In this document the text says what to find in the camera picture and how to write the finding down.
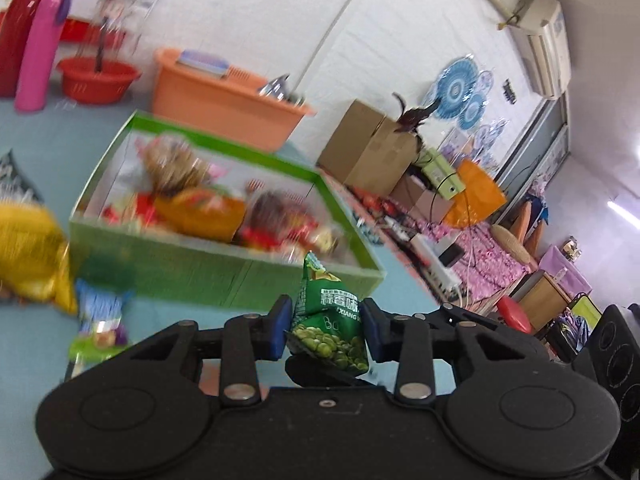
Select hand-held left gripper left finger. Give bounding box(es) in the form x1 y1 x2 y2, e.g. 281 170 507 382
122 294 293 408

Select dark feathery plant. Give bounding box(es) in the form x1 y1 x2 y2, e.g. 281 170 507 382
392 92 443 136

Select fluorescent tube light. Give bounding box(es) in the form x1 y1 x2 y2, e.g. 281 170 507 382
607 200 640 222

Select large blue round wall decoration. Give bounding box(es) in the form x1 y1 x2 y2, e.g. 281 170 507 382
433 55 480 120

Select orange plastic basin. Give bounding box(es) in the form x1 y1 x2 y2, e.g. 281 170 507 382
151 48 317 154

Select green cardboard box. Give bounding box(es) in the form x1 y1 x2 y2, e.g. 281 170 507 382
68 110 387 313

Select red plastic stool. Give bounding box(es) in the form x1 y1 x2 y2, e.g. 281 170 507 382
496 295 535 335

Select straw cushion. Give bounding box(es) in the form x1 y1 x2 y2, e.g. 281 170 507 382
490 224 535 266

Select small red packet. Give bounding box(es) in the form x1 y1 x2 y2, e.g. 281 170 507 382
100 192 157 233

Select grey sliding door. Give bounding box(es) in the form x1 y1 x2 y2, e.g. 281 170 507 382
492 92 571 201

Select blue green purple packet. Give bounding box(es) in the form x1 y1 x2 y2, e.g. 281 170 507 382
65 280 134 378

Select pink floral blanket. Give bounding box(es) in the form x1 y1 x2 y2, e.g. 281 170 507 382
345 185 541 311

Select orange chip packet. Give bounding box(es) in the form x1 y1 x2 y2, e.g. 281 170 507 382
152 187 248 243

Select purple box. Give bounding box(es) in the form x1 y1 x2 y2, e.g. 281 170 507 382
539 245 593 301

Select yellow snack bag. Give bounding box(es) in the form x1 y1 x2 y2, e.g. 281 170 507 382
0 202 78 316

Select white air conditioner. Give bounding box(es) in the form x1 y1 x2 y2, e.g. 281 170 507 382
510 0 572 100

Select red noodle snack packet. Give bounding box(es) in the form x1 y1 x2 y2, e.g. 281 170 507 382
239 227 302 252

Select green white box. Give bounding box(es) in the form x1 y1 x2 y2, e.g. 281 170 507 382
420 152 467 198

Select black white patterned packet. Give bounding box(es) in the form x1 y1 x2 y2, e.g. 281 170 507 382
0 150 46 206

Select clear packet pink edge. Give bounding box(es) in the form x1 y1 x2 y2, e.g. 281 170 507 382
142 137 213 196
245 187 321 246

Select large cardboard box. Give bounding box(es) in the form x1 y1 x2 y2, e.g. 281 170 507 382
317 99 421 197

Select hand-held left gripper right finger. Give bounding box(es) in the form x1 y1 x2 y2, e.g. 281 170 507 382
360 297 538 409

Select pink bottle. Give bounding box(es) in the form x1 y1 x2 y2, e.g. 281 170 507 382
14 0 71 112

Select blue flat lid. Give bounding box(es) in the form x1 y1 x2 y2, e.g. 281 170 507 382
176 50 231 79

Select teal printed tablecloth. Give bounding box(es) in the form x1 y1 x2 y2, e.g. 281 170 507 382
0 95 453 480

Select orange bag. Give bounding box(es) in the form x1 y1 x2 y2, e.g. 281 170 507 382
442 159 508 228

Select small blue round wall decoration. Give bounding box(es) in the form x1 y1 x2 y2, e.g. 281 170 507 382
460 91 490 131

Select white power strip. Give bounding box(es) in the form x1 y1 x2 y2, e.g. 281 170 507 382
410 234 463 293

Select red thermos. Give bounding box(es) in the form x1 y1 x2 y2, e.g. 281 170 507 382
0 0 68 98

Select shiny metal utensils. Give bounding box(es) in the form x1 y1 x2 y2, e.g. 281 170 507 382
257 74 306 106

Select clear plastic bottle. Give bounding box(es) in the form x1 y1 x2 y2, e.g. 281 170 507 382
85 0 134 59

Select small cardboard box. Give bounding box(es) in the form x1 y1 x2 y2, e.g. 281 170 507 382
390 175 453 223

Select red plastic basin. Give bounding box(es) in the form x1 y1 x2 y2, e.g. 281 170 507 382
56 56 142 106

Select black speaker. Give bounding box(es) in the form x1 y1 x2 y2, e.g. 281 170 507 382
570 304 640 428

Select green pea packet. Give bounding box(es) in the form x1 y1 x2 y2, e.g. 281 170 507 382
284 251 371 376

